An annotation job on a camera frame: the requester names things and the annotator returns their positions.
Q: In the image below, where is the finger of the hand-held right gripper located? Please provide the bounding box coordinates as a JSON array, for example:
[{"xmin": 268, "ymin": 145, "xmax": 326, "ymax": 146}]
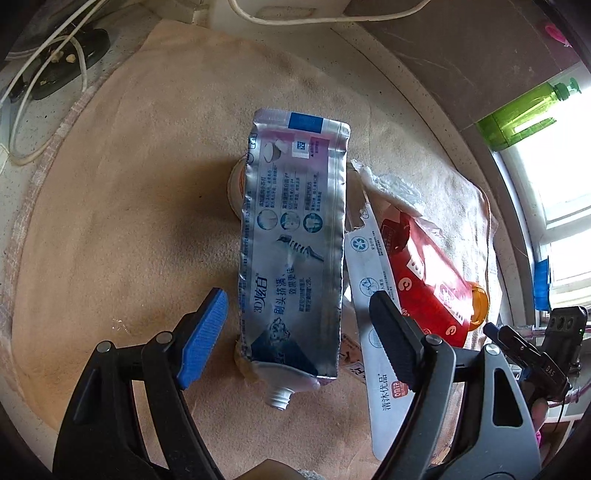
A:
[
  {"xmin": 483, "ymin": 323, "xmax": 525, "ymax": 366},
  {"xmin": 502, "ymin": 325, "xmax": 548, "ymax": 366}
]

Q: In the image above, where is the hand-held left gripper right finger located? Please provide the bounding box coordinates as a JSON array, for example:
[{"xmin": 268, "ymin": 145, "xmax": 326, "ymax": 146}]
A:
[{"xmin": 368, "ymin": 291, "xmax": 542, "ymax": 480}]

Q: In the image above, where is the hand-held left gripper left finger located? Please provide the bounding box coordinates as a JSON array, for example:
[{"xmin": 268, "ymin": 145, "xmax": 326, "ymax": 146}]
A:
[{"xmin": 53, "ymin": 287, "xmax": 229, "ymax": 480}]

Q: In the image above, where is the orange plastic cap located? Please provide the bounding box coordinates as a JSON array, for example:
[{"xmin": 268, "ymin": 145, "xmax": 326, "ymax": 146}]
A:
[{"xmin": 466, "ymin": 281, "xmax": 490, "ymax": 333}]

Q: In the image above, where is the small printed paper label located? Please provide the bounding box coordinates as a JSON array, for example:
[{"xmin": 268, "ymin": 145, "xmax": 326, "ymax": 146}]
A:
[{"xmin": 341, "ymin": 335, "xmax": 370, "ymax": 380}]

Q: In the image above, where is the red printed wrapper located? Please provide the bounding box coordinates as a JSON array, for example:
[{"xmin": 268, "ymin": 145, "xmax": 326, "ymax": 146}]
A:
[{"xmin": 379, "ymin": 210, "xmax": 478, "ymax": 349}]

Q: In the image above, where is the white printed wrapper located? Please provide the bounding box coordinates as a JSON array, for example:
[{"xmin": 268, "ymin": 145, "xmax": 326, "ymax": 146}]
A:
[{"xmin": 342, "ymin": 203, "xmax": 417, "ymax": 462}]

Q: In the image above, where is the silver toothpaste tube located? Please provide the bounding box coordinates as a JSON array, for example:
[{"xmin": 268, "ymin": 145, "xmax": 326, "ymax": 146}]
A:
[{"xmin": 236, "ymin": 108, "xmax": 351, "ymax": 411}]

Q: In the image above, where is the clear plastic wrapper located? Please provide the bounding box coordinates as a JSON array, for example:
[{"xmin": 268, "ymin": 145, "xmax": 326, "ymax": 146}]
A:
[{"xmin": 351, "ymin": 159, "xmax": 444, "ymax": 236}]

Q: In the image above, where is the person's right hand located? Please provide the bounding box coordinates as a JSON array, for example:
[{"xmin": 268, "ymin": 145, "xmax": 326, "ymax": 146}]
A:
[{"xmin": 530, "ymin": 398, "xmax": 549, "ymax": 437}]

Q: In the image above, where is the beige towel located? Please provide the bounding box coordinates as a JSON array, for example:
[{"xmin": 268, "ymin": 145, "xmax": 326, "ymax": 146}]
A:
[{"xmin": 0, "ymin": 21, "xmax": 502, "ymax": 480}]

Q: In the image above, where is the green pump bottle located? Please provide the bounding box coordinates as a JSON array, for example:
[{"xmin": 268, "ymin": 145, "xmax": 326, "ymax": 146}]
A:
[{"xmin": 476, "ymin": 78, "xmax": 581, "ymax": 152}]

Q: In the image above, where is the pink cloth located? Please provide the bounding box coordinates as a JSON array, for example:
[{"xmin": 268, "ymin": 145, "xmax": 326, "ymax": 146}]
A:
[{"xmin": 545, "ymin": 23, "xmax": 571, "ymax": 47}]

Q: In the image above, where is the black dish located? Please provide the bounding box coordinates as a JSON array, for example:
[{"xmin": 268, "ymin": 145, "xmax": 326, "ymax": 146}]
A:
[{"xmin": 9, "ymin": 28, "xmax": 112, "ymax": 101}]

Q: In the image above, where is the white window frame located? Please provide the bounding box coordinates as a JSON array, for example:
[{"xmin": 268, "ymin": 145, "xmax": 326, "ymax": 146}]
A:
[{"xmin": 489, "ymin": 60, "xmax": 591, "ymax": 324}]

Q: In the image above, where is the white looped cable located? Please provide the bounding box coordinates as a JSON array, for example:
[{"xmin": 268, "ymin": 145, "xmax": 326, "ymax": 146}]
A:
[{"xmin": 9, "ymin": 34, "xmax": 89, "ymax": 166}]

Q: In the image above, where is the thick white power cable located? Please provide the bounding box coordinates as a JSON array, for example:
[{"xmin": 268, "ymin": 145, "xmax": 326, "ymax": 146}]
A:
[{"xmin": 228, "ymin": 0, "xmax": 462, "ymax": 27}]

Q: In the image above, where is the thin white charging cable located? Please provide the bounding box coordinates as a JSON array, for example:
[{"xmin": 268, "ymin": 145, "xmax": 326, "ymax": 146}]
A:
[{"xmin": 0, "ymin": 0, "xmax": 109, "ymax": 104}]

